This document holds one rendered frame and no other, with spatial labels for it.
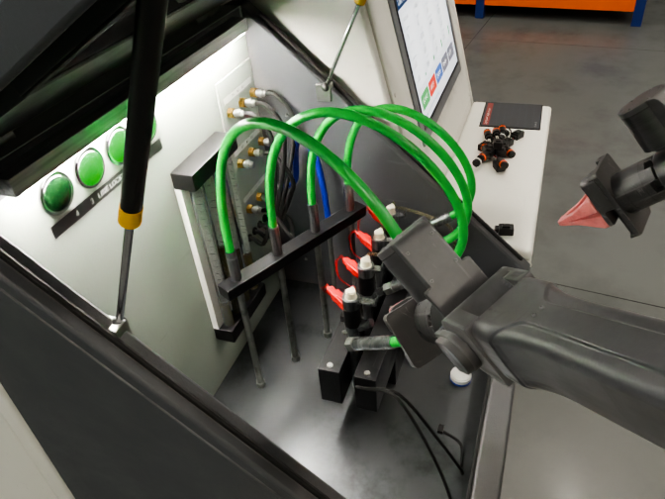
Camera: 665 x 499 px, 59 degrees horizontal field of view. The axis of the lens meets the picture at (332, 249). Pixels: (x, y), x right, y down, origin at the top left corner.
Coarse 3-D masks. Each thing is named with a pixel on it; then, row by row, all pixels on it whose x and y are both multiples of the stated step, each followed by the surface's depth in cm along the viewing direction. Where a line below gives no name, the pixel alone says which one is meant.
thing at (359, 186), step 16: (240, 128) 73; (256, 128) 71; (272, 128) 68; (288, 128) 67; (224, 144) 77; (304, 144) 66; (320, 144) 65; (224, 160) 80; (336, 160) 64; (224, 176) 83; (352, 176) 63; (224, 192) 85; (368, 192) 63; (224, 208) 87; (384, 208) 63; (224, 224) 89; (384, 224) 63; (224, 240) 91
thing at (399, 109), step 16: (400, 112) 95; (416, 112) 94; (352, 128) 99; (432, 128) 94; (352, 144) 101; (448, 144) 95; (464, 160) 96; (352, 192) 108; (352, 208) 110; (432, 224) 105
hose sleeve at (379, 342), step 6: (378, 336) 77; (384, 336) 75; (390, 336) 74; (354, 342) 80; (360, 342) 79; (366, 342) 78; (372, 342) 77; (378, 342) 75; (384, 342) 75; (354, 348) 80; (360, 348) 79; (366, 348) 78; (372, 348) 77; (378, 348) 76; (384, 348) 75; (390, 348) 74; (396, 348) 75
